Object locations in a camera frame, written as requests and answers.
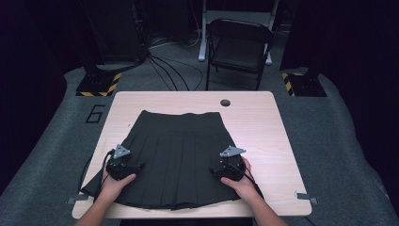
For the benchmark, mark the person's left hand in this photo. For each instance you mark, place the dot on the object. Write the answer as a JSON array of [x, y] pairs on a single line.
[[113, 188]]

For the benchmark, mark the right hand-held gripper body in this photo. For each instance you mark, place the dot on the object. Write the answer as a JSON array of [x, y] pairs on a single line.
[[233, 168]]

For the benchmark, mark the black yellow-striped stand base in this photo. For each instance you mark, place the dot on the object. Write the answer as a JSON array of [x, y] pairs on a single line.
[[306, 86], [97, 84]]

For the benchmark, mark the black equipment cabinet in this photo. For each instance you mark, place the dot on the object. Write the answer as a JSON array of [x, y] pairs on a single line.
[[116, 31]]

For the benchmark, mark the black curtain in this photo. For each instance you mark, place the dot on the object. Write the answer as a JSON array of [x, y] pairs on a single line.
[[28, 78], [360, 62]]

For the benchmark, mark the grey table edge bracket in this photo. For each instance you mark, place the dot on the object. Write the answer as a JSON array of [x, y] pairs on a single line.
[[80, 198], [304, 196]]

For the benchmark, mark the black pleated skirt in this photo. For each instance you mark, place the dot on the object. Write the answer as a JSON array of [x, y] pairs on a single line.
[[175, 157]]

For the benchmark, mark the black folding chair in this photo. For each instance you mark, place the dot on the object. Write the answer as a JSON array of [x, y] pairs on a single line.
[[238, 50]]

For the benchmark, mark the person's right hand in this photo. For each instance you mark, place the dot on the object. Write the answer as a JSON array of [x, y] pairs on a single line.
[[246, 186]]

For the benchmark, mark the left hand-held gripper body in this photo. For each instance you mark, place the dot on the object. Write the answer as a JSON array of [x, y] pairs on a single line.
[[120, 168]]

